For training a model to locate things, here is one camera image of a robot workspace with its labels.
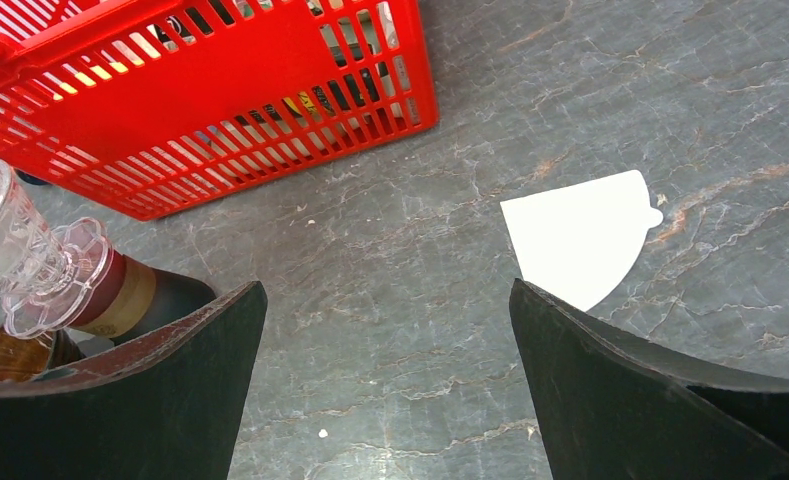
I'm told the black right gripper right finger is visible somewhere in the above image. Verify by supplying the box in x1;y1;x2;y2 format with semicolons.
509;279;789;479

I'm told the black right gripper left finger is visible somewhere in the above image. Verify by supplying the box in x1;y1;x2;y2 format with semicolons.
0;281;268;479

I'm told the clear glass coffee dripper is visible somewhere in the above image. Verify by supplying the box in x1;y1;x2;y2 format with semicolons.
0;160;113;339

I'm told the brown plastic coffee dripper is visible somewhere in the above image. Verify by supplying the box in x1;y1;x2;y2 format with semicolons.
0;328;85;382

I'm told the red and black coffee server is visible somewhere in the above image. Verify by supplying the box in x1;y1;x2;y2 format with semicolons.
69;251;217;345

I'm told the red plastic shopping basket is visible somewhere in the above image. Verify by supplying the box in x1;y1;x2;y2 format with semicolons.
0;1;439;220

